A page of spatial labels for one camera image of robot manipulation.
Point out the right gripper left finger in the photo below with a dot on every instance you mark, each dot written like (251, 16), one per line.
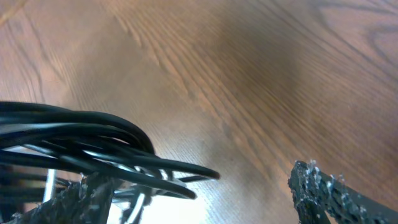
(86, 202)

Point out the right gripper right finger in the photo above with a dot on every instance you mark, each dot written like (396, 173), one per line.
(317, 197)

